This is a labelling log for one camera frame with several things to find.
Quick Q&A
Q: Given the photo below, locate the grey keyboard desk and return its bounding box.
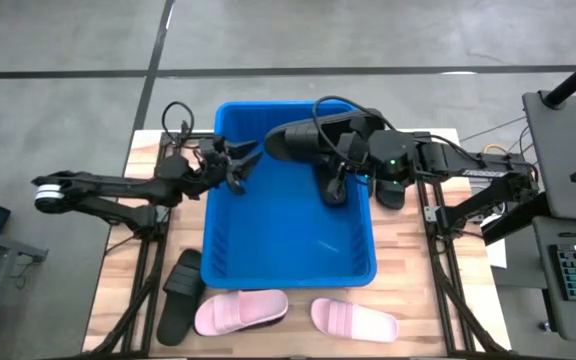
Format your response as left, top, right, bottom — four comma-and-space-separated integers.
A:
532, 215, 576, 345

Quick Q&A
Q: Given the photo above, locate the blue plastic bin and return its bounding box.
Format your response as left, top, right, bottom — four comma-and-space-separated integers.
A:
200, 99, 378, 290

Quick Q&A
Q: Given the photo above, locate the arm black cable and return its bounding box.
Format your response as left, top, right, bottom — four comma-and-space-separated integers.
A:
161, 101, 195, 145
311, 94, 399, 166

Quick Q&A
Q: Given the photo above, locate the white paper sheet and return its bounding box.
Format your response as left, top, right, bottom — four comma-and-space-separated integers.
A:
484, 214, 508, 270

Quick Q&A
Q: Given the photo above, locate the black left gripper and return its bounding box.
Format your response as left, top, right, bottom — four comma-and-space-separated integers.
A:
195, 140, 264, 195

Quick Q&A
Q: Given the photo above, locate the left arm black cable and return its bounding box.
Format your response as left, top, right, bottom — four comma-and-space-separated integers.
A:
161, 101, 195, 145

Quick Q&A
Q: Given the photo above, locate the pink slide sandal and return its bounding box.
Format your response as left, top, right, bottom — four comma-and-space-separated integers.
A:
193, 288, 290, 337
310, 297, 400, 344

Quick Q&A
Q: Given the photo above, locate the grey desk with pole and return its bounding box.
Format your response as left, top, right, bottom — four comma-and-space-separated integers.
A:
521, 89, 576, 222

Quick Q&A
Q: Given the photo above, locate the black slide sandal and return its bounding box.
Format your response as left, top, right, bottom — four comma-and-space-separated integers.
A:
316, 162, 352, 207
263, 110, 387, 162
156, 248, 207, 347
373, 175, 407, 211

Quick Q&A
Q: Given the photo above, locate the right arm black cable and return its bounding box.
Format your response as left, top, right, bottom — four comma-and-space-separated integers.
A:
311, 94, 399, 166

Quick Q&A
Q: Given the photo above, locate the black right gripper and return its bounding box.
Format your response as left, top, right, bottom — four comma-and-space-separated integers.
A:
331, 130, 375, 199

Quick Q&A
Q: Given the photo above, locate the black stand pole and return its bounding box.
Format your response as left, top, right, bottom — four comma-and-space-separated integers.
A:
541, 44, 576, 109

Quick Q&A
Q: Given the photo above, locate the grey metal stand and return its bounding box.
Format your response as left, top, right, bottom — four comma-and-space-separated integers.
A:
0, 224, 49, 360

